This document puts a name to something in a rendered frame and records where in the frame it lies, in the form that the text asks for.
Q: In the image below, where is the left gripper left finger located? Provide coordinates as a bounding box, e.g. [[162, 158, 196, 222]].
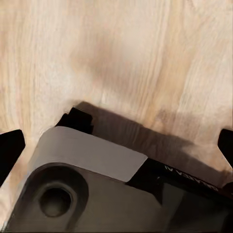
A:
[[0, 129, 25, 187]]

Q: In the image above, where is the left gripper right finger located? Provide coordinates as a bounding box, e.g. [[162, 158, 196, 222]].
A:
[[217, 129, 233, 168]]

